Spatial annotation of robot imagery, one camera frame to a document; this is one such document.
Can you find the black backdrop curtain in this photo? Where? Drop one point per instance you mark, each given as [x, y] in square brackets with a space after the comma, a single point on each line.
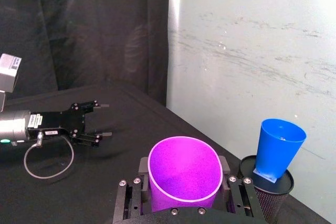
[78, 24]

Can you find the blue plastic cup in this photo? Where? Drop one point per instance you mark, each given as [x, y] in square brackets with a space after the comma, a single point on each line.
[275, 153]

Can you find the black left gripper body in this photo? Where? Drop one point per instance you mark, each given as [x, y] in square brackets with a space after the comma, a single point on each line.
[60, 123]

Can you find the purple plastic cup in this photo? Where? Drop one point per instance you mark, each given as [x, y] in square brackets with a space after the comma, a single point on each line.
[183, 171]

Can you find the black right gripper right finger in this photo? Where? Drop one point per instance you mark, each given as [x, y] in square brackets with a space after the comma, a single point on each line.
[244, 197]

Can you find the black mesh cylinder holder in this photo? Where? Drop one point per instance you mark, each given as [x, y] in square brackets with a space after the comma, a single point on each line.
[273, 203]

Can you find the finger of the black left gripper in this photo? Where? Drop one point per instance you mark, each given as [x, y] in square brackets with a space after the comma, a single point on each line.
[90, 139]
[90, 106]

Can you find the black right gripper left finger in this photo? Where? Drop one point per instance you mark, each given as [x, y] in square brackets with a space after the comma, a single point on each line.
[131, 197]

